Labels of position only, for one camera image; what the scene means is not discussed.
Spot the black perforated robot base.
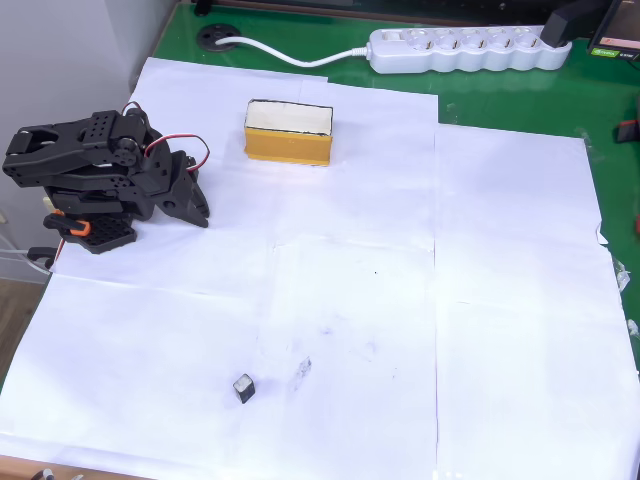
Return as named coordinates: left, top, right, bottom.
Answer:
left=74, top=214, right=139, bottom=255

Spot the yellow box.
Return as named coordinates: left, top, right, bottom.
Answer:
left=243, top=98, right=335, bottom=169

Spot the white paper sheet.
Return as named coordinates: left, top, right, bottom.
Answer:
left=49, top=56, right=440, bottom=301
left=0, top=239, right=441, bottom=480
left=432, top=121, right=640, bottom=480

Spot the black orange table clamp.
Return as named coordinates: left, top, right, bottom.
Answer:
left=42, top=210, right=92, bottom=237

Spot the black monitor stand base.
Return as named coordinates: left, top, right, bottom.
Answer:
left=192, top=0, right=566, bottom=26

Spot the white power strip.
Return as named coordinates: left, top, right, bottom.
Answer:
left=368, top=25, right=574, bottom=75

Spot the black power adapter plug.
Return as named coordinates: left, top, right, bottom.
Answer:
left=541, top=0, right=614, bottom=50

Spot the red black small object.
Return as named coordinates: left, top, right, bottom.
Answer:
left=613, top=118, right=640, bottom=145

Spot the black green Nvidia box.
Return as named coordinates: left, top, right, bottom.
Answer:
left=585, top=0, right=640, bottom=62

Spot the black round cable grommet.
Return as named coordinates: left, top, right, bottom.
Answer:
left=196, top=24, right=242, bottom=53

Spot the white power strip cable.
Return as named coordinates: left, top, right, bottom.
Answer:
left=214, top=35, right=372, bottom=68

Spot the white cable at table edge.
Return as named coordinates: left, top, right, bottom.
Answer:
left=0, top=245, right=54, bottom=275

